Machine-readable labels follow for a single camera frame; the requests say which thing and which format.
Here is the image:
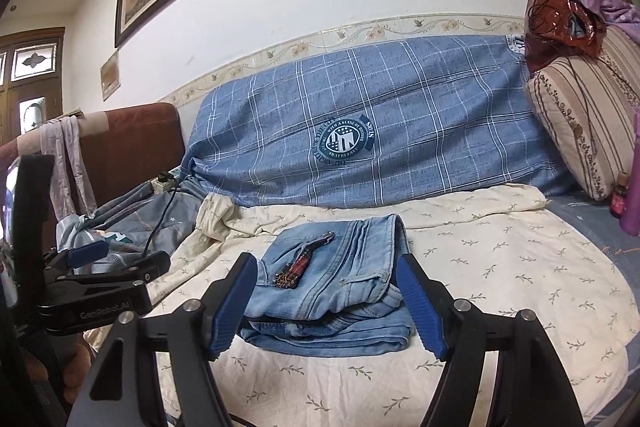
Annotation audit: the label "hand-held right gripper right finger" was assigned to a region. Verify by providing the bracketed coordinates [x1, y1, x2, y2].
[396, 253, 586, 427]

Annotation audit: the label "black power cable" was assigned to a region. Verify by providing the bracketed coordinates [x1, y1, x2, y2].
[145, 179, 183, 253]

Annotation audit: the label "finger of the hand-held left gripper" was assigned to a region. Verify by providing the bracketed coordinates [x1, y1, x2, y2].
[55, 250, 172, 290]
[42, 241, 109, 278]

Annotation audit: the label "blue denim pants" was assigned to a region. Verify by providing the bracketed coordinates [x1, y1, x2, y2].
[239, 214, 417, 358]

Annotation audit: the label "brown plastic bag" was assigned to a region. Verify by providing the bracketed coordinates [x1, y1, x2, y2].
[524, 0, 608, 72]

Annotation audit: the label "beige striped pillow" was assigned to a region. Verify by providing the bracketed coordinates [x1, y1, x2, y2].
[525, 27, 640, 202]

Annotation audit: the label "wooden door with glass panels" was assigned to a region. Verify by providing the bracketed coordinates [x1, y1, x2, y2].
[0, 27, 66, 148]

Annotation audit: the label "small wall picture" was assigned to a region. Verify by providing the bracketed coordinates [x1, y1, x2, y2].
[100, 49, 121, 102]

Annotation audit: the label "purple bottle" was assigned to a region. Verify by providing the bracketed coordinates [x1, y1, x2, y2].
[620, 109, 640, 238]

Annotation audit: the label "grey patterned duvet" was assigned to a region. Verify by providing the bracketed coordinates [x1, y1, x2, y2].
[55, 179, 206, 278]

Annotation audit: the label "lilac hanging cloth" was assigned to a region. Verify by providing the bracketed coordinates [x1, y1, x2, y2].
[40, 114, 98, 218]

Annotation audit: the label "cream leaf-print blanket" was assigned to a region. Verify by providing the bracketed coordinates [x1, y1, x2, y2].
[82, 184, 640, 427]

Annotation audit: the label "blue plaid quilt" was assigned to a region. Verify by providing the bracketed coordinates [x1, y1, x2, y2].
[180, 34, 576, 210]

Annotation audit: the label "small pink bottle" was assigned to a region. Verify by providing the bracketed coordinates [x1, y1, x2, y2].
[609, 172, 631, 218]

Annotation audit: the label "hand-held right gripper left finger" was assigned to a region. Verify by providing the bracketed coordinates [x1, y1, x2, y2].
[65, 253, 259, 427]

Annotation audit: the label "thin black cord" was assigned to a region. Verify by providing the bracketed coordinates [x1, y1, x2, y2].
[527, 0, 626, 158]

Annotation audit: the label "person's left hand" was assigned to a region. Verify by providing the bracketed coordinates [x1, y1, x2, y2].
[62, 341, 95, 389]

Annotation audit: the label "white power strip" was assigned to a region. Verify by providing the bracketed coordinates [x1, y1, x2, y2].
[150, 172, 182, 192]

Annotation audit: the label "purple cloth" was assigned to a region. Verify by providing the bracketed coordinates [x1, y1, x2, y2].
[582, 0, 640, 42]

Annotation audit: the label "brown upholstered headboard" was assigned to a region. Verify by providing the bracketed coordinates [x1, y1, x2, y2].
[0, 102, 187, 228]

